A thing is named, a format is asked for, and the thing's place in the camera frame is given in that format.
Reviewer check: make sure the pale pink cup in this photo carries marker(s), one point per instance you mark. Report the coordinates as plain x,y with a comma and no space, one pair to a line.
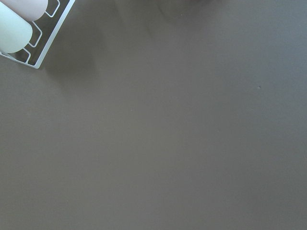
30,10

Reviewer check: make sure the white wire cup rack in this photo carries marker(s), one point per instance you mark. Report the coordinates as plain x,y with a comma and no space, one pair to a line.
45,30

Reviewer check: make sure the pale green cup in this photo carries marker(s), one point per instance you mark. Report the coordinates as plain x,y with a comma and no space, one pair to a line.
15,32

